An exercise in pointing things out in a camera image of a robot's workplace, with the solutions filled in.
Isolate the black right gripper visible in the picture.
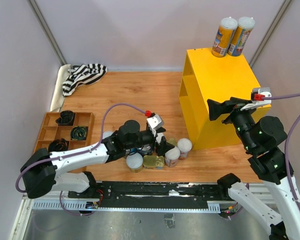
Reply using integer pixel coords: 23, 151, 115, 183
206, 96, 257, 150

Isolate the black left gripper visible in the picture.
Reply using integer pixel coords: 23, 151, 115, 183
125, 127, 175, 156

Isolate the blue can silver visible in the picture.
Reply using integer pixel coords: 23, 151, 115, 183
129, 144, 153, 156

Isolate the red label can white lid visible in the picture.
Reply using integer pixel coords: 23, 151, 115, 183
177, 138, 193, 160

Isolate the yellow wooden shelf cabinet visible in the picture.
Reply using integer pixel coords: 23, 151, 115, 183
179, 48, 260, 150

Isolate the tall can white lid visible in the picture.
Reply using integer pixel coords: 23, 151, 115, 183
164, 146, 181, 168
211, 17, 238, 58

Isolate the tall yellow blue can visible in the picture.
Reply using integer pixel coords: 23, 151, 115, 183
227, 16, 256, 57

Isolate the small can white lid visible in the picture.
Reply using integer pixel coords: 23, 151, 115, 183
156, 133, 164, 144

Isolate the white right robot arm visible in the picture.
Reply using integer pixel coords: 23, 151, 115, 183
207, 97, 300, 240

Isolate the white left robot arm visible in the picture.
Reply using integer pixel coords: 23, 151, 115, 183
17, 120, 174, 199

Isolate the gold sardine tin upper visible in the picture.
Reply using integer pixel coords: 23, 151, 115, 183
167, 138, 178, 147

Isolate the gold sardine tin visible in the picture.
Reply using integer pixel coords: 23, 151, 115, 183
143, 155, 165, 170
167, 138, 178, 147

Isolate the tall can white lid front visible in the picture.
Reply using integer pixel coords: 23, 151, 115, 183
164, 146, 181, 168

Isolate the gold sardine tin lower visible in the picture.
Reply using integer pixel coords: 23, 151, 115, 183
143, 155, 165, 170

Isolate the yellow can white lid front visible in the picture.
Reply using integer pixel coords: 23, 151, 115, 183
126, 153, 143, 173

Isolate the short green can white lid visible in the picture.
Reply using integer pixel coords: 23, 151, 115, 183
102, 131, 114, 140

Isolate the green patterned rolled belt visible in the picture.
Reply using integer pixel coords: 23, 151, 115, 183
70, 126, 88, 141

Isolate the black rolled belt top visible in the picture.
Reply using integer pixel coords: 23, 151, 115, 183
55, 110, 76, 126

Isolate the black rolled belt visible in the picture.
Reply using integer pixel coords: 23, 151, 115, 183
47, 138, 70, 153
55, 110, 76, 126

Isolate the black striped cloth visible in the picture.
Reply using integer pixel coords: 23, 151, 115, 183
62, 63, 108, 97

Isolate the black rolled belt middle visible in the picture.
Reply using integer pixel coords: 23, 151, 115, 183
47, 138, 70, 153

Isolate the cream cloth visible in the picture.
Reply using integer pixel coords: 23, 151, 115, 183
49, 64, 71, 112

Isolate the wooden compartment tray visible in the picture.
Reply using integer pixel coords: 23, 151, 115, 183
33, 112, 95, 153

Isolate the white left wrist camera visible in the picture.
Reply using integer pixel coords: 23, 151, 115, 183
146, 114, 164, 137

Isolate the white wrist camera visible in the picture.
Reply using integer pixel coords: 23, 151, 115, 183
146, 114, 164, 137
240, 87, 272, 111

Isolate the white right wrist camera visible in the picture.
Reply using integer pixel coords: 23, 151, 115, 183
240, 87, 272, 111

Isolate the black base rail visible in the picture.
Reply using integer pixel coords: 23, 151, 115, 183
67, 181, 231, 201

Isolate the aluminium frame post right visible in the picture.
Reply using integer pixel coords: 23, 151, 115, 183
249, 0, 294, 68

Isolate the aluminium frame post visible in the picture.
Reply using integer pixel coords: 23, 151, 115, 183
249, 0, 294, 68
26, 0, 67, 65

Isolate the aluminium frame post left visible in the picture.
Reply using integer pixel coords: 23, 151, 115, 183
26, 0, 67, 65

